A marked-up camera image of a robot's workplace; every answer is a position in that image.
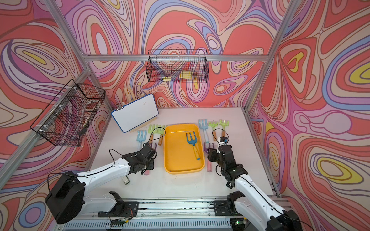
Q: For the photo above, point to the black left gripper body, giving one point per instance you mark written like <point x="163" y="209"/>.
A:
<point x="148" y="165"/>

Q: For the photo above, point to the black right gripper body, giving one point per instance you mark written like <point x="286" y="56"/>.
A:
<point x="215" y="157"/>

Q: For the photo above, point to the purple cultivator pink handle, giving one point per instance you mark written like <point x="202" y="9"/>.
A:
<point x="147" y="172"/>
<point x="205" y="149"/>

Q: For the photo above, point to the green hand fork wooden handle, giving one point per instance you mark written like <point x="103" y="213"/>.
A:
<point x="161" y="132"/>

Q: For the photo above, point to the teal cultivator yellow handle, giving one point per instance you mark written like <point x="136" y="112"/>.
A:
<point x="192" y="140"/>

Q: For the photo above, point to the yellow plastic storage tray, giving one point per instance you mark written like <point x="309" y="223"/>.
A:
<point x="179" y="157"/>

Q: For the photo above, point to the green rake wooden handle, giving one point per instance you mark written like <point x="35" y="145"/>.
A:
<point x="151" y="131"/>

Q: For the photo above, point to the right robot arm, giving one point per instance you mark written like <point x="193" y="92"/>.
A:
<point x="249" y="200"/>

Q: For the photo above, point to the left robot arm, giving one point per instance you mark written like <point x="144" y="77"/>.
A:
<point x="68" y="197"/>

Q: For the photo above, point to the small grey clip device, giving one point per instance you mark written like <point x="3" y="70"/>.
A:
<point x="125" y="180"/>

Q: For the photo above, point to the black handheld scanner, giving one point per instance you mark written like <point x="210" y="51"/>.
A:
<point x="230" y="185"/>

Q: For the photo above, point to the wooden whiteboard stand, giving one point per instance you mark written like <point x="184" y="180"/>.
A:
<point x="143" y="125"/>

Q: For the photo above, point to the blue framed whiteboard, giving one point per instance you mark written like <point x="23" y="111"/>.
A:
<point x="136" y="113"/>

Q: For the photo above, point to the green circuit board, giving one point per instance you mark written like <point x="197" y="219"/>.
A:
<point x="119" y="222"/>

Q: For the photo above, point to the wooden utensils behind whiteboard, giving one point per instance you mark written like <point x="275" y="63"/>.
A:
<point x="129" y="97"/>

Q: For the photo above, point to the yellow sponge in basket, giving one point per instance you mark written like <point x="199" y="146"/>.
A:
<point x="186" y="75"/>

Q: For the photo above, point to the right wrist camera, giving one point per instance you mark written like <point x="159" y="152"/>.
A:
<point x="222" y="141"/>

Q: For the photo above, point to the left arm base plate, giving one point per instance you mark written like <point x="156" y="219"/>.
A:
<point x="121" y="209"/>

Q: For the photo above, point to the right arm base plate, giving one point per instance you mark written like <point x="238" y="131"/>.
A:
<point x="224" y="208"/>

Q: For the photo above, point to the aluminium front rail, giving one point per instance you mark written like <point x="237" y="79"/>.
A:
<point x="159" y="214"/>

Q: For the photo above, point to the black wire basket left wall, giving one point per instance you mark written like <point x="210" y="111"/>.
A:
<point x="67" y="118"/>

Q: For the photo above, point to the black wire basket wall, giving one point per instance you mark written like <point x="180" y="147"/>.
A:
<point x="67" y="118"/>
<point x="170" y="62"/>

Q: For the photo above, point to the black wire basket back wall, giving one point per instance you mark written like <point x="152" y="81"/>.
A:
<point x="170" y="62"/>

